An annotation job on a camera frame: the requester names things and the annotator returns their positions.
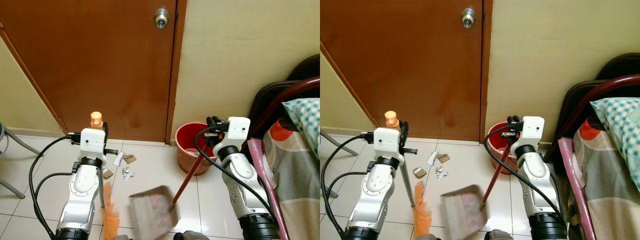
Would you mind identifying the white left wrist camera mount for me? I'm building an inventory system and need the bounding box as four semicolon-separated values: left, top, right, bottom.
79;128;107;162
373;127;401;161

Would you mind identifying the short black left arm cable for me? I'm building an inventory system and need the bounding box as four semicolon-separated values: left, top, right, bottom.
327;171;370;198
33;171;76;201

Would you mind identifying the brown wooden door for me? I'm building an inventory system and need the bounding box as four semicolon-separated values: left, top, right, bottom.
0;0;179;144
320;0;484;143

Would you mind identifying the grey metal chair frame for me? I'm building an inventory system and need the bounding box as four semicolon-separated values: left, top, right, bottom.
320;131;358;157
0;122;43;200

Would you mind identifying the silver round door knob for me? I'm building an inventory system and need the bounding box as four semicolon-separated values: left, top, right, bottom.
460;7;477;29
153;8;170;29

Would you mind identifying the dark red curved bed rail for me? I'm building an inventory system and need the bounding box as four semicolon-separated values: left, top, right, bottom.
248;76;321;141
560;73;640;143

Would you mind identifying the black bed headboard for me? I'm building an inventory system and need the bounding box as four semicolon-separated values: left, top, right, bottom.
248;54;321;136
552;52;640;151

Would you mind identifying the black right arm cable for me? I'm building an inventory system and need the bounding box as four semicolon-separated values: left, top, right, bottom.
193;126;275;221
483;125;563;216

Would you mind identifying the grey dustpan with red handle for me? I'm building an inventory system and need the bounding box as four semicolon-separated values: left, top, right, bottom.
129;142;211;240
440;140;514;240

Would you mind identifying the red plastic bucket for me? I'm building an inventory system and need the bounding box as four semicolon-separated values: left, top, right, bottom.
175;121;213;176
487;121;519;176

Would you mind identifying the pink bed side rail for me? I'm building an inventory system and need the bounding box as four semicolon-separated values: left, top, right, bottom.
558;137;597;240
247;138;290;240

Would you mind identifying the long black left arm cable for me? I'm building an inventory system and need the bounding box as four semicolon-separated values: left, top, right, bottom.
28;132;82;240
321;132;376;238

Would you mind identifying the grey orange patterned bed sheet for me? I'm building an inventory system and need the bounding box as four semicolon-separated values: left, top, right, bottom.
262;120;321;240
572;117;640;240

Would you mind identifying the teal checked pillow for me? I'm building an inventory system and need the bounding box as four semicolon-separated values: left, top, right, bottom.
282;98;321;158
590;96;640;193

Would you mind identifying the orange bristle broom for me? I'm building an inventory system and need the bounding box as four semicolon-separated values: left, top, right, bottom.
90;111;121;240
384;111;433;239

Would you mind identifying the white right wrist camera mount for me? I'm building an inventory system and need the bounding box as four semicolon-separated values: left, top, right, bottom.
213;117;251;156
515;116;545;148

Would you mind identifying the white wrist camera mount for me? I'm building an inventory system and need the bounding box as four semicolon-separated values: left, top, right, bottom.
213;117;251;156
515;116;545;148
373;127;401;161
79;128;107;162

